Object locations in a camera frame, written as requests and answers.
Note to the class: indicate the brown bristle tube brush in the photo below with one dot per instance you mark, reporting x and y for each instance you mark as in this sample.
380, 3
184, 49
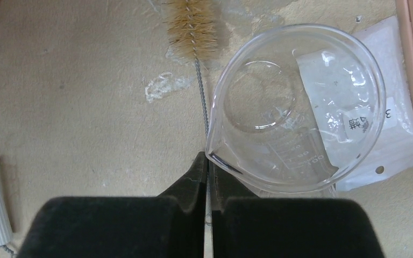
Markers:
192, 31

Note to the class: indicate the small white plastic bag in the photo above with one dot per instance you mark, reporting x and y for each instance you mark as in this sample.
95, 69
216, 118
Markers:
362, 106

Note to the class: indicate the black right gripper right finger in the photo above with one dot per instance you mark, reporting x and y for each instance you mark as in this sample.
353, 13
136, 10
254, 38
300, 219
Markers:
245, 225

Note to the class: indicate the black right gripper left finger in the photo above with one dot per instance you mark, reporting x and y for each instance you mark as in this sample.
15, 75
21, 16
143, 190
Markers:
170, 224

